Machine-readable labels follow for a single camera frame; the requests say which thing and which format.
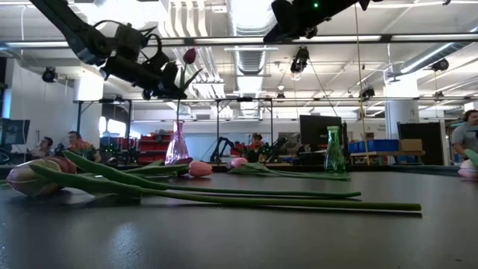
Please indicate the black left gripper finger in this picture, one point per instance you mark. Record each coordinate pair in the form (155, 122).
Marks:
(171, 76)
(168, 94)

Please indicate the dark red artificial tulip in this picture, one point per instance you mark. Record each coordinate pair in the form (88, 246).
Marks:
(69, 164)
(189, 56)

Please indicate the pink artificial tulip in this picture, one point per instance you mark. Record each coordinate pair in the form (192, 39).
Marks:
(30, 181)
(199, 169)
(239, 162)
(468, 172)

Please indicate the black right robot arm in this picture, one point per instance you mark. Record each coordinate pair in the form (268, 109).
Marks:
(298, 18)

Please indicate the black background robot arm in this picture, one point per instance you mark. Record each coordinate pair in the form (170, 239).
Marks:
(224, 143)
(277, 145)

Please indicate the pink glass vase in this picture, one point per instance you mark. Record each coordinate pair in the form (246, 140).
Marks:
(177, 149)

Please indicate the orange background flowers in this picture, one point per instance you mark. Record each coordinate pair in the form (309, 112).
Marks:
(81, 145)

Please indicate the red background flowers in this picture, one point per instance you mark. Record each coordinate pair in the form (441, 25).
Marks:
(239, 149)

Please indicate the green glass vase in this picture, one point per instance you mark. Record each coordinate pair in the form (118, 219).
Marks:
(335, 157)

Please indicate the red bins shelf rack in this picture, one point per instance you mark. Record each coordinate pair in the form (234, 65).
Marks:
(153, 143)

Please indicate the person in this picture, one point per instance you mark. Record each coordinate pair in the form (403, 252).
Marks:
(257, 143)
(74, 138)
(465, 136)
(45, 145)

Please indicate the black computer monitor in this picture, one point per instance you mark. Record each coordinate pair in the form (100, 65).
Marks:
(15, 132)
(319, 130)

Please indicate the blue storage bins rack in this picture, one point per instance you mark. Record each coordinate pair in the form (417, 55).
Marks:
(373, 145)

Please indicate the wooden top table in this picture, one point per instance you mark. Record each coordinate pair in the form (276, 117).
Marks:
(384, 153)

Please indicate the cardboard box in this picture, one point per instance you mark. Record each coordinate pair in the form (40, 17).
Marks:
(411, 145)

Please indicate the black partition panel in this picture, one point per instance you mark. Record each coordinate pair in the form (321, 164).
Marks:
(429, 138)

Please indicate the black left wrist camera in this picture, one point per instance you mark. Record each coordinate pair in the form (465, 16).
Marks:
(130, 41)

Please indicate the black metal station frame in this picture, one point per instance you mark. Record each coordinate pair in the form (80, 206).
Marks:
(218, 127)
(79, 123)

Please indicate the black ceiling camera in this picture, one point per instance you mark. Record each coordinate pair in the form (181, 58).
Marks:
(300, 60)
(49, 74)
(367, 92)
(440, 65)

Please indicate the silver ceiling air duct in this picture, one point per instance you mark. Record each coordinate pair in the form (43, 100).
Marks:
(251, 60)

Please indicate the metal overhead frame bar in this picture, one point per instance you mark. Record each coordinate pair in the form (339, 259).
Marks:
(411, 37)

